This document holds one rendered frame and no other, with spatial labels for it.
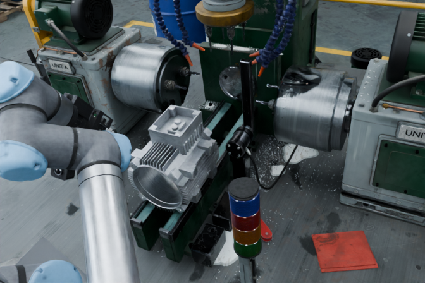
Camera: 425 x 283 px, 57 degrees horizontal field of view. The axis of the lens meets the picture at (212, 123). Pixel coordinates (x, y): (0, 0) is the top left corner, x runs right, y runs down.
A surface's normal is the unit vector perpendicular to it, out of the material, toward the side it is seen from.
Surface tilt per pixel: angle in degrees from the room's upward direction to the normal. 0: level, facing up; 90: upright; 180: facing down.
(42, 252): 47
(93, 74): 89
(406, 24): 29
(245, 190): 0
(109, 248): 20
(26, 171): 115
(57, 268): 53
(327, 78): 9
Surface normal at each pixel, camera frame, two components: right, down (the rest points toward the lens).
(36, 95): 0.80, -0.40
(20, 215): -0.10, -0.79
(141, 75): -0.41, 0.01
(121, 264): 0.43, -0.62
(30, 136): 0.62, -0.44
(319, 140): -0.42, 0.70
